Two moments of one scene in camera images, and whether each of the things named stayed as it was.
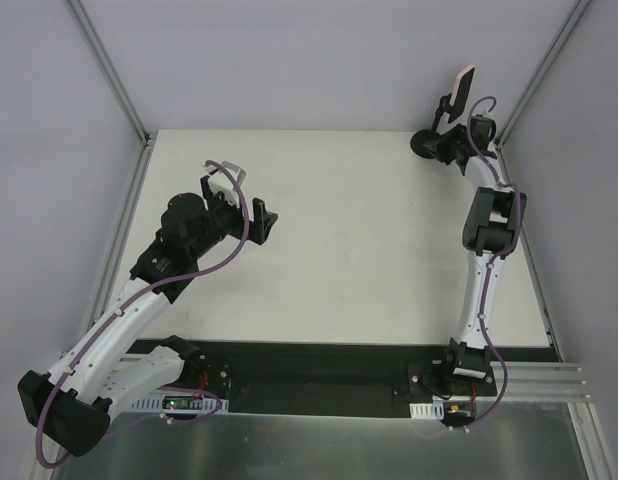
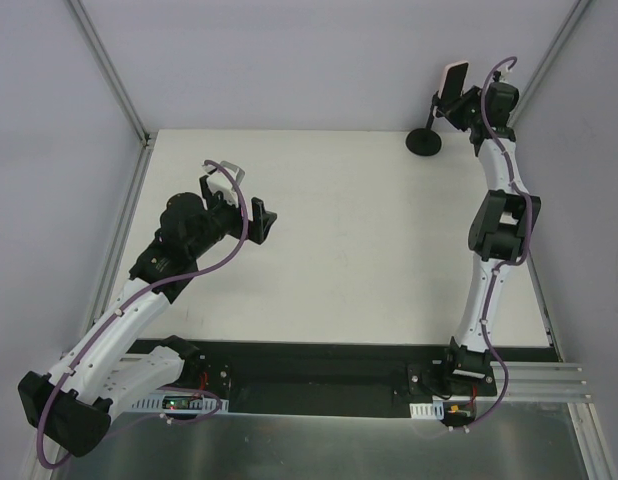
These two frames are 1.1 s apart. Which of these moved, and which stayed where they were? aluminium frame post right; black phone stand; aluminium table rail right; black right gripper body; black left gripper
Moved: black phone stand; black right gripper body
Stayed: black left gripper; aluminium table rail right; aluminium frame post right
